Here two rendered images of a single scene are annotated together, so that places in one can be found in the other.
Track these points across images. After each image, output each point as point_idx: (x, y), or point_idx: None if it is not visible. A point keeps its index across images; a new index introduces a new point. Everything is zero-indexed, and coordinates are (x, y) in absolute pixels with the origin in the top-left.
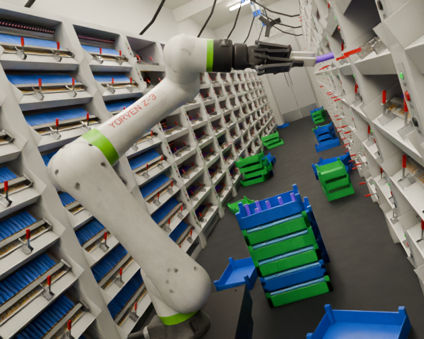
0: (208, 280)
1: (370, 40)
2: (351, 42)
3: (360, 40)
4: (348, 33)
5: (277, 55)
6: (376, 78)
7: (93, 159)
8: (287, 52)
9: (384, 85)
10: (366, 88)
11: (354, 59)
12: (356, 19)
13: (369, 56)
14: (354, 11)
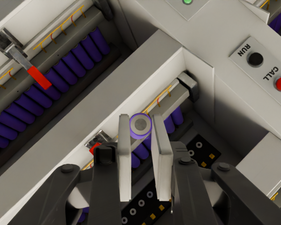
0: None
1: (191, 95)
2: (217, 83)
3: (208, 86)
4: (233, 98)
5: (178, 224)
6: (145, 29)
7: None
8: (172, 202)
9: (133, 22)
10: (135, 6)
11: (186, 54)
12: (244, 119)
13: (6, 219)
14: (256, 131)
